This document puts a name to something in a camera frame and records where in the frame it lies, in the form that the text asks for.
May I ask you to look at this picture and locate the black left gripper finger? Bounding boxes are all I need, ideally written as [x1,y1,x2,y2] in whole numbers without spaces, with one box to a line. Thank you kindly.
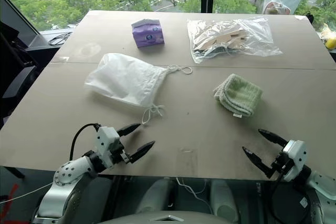
[129,141,156,164]
[116,123,142,137]

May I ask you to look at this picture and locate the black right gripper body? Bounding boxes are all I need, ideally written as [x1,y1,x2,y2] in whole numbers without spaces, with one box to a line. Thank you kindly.
[271,151,293,176]

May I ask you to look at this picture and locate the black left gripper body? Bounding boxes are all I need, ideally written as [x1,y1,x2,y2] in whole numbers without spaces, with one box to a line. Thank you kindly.
[111,140,132,165]

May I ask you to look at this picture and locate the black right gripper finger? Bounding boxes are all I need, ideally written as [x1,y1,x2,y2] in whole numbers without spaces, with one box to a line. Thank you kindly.
[241,146,275,179]
[258,129,288,147]

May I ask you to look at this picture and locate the green folded towel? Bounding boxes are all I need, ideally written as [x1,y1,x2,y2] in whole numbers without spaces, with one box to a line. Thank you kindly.
[213,73,264,118]

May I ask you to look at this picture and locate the clear plastic zip bag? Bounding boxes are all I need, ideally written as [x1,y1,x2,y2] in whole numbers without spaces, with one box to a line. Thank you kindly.
[186,16,283,65]

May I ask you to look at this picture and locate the clear bag with blue seal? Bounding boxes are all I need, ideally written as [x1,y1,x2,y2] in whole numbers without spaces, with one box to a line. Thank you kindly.
[262,0,305,16]

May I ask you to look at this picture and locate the silver robot legs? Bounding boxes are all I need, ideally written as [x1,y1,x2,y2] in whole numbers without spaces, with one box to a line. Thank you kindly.
[104,178,240,224]

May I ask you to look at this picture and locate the purple tissue pack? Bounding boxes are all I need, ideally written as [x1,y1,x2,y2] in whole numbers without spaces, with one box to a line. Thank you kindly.
[131,18,165,49]

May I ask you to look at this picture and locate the yellow object on sill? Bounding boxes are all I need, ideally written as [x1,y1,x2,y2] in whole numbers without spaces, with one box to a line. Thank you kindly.
[319,22,336,50]

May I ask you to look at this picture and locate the black chair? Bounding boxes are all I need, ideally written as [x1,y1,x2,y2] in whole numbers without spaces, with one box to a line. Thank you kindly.
[0,20,39,130]

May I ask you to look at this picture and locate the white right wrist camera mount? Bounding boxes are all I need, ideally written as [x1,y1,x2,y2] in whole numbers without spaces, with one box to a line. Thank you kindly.
[281,140,307,182]

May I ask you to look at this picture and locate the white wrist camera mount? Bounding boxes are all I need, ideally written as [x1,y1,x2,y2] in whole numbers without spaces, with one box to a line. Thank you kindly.
[94,126,124,169]
[281,140,307,182]

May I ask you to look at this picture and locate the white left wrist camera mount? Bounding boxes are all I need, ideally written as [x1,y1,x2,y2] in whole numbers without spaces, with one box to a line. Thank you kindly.
[94,126,124,169]

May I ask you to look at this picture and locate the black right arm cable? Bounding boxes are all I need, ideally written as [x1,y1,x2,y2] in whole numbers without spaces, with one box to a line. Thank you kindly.
[268,171,311,224]

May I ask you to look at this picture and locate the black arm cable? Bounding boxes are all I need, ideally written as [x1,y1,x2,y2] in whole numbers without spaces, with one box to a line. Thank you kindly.
[69,123,101,161]
[268,171,311,224]

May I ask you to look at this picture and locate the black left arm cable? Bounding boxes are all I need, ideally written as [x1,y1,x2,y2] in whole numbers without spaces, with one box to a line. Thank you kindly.
[69,123,101,161]

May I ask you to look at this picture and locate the white drawstring bag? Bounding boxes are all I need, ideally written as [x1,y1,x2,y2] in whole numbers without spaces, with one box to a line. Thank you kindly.
[83,52,193,126]

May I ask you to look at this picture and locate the white thin cable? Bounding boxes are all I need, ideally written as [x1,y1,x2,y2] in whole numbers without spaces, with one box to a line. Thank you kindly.
[175,177,214,214]

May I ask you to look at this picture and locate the black cable on sill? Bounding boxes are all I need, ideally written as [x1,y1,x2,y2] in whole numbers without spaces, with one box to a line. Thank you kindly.
[47,31,72,46]

